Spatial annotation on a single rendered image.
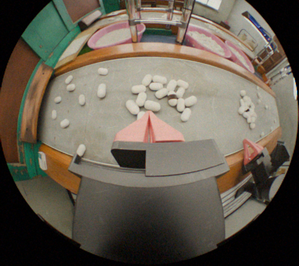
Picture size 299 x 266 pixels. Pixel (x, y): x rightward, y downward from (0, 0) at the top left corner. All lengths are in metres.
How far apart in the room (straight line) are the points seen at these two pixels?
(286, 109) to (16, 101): 5.29
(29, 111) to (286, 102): 5.22
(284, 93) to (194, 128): 4.73
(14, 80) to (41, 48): 0.18
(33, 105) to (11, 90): 0.13
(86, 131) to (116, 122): 0.09
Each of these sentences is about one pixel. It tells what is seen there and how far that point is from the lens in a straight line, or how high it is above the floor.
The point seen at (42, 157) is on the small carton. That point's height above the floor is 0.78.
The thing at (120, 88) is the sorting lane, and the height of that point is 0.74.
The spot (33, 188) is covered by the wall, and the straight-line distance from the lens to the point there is 1.46.
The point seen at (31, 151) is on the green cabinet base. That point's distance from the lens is 0.48.
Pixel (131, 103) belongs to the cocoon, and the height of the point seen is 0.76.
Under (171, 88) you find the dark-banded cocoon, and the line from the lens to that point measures 0.21.
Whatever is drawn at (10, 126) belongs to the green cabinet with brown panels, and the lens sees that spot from 0.46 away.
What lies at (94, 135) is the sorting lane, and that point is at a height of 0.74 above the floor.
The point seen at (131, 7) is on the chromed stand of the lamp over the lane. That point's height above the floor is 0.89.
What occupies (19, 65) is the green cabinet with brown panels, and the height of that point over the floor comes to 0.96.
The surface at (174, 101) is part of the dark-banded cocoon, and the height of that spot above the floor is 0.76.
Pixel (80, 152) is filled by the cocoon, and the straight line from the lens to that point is 0.25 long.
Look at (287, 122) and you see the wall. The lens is 4.87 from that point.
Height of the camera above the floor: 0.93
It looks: 77 degrees down
